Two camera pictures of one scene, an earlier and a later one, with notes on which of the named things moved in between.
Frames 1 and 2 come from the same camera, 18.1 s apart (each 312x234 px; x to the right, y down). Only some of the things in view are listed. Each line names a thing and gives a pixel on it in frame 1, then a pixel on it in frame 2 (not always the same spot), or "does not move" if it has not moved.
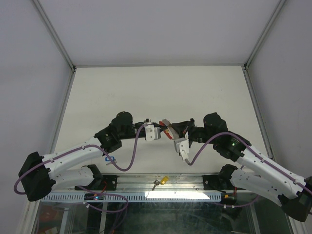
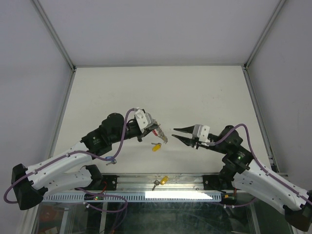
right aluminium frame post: (276, 11) does not move
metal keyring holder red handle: (170, 131) → (158, 132)
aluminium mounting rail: (152, 183) does not move
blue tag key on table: (112, 158) does not move
